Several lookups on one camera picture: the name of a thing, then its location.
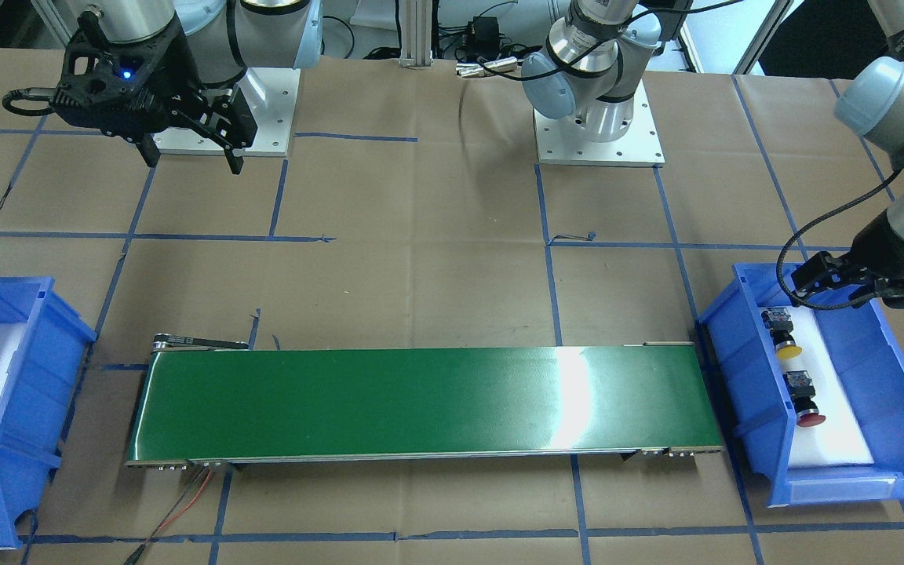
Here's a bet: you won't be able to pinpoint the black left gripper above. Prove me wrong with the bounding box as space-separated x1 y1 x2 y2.
790 212 904 310

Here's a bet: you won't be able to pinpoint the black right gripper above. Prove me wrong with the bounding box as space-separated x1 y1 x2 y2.
50 17 256 175

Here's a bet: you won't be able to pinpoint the yellow push button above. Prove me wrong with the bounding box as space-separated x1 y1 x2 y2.
760 307 803 361

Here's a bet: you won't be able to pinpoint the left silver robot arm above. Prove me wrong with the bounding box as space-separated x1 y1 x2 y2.
516 1 904 310

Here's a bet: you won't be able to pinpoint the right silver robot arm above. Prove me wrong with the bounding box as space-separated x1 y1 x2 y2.
46 1 322 174

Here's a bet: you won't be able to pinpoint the blue bin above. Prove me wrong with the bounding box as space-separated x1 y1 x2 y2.
701 262 904 507
0 278 97 550

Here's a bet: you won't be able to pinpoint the red push button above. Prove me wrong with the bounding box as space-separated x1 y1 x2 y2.
782 370 826 427

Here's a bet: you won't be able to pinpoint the green conveyor belt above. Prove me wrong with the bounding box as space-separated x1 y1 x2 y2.
126 343 724 468

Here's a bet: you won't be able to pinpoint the black power adapter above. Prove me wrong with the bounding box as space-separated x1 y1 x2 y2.
463 16 500 58

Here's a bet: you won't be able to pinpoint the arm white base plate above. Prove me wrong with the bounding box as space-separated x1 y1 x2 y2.
154 67 301 158
532 82 666 167

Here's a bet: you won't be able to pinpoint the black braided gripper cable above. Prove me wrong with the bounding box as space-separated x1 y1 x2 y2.
778 169 904 310

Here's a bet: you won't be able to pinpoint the aluminium frame post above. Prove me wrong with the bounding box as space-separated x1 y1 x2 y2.
395 1 438 68

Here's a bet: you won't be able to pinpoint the red black conveyor wires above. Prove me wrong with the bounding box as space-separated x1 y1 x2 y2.
124 465 216 565

